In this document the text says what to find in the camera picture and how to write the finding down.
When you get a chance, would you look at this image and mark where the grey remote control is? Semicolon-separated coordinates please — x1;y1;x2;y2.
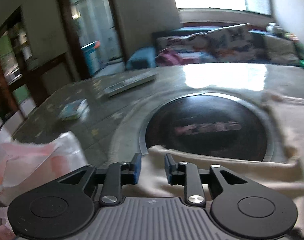
104;72;157;97

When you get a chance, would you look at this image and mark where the upright butterfly pillow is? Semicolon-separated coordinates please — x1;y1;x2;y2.
206;24;257;62

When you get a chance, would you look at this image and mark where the blue tissue pack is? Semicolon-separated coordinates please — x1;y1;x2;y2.
58;99;88;121

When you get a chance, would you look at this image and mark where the panda plush toy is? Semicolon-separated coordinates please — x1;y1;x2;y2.
266;22;284;35

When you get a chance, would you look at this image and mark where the pink white plastic bag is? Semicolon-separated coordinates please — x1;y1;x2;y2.
0;132;88;239

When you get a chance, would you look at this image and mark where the pink cloth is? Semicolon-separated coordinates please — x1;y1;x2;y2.
155;48;191;67

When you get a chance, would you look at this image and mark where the flat butterfly pillow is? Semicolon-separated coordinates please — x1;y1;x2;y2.
156;33;211;54

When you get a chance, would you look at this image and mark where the round black induction cooktop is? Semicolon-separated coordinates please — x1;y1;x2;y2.
145;95;268;161

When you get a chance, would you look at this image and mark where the grey cushion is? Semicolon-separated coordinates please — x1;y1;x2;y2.
263;35;300;66

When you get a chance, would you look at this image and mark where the blue cabinet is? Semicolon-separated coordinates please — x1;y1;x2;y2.
81;41;101;77

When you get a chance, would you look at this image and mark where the blue corner sofa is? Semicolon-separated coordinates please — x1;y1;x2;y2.
125;23;304;70

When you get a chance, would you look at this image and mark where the cream sweater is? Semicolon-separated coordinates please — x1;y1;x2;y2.
123;91;304;237

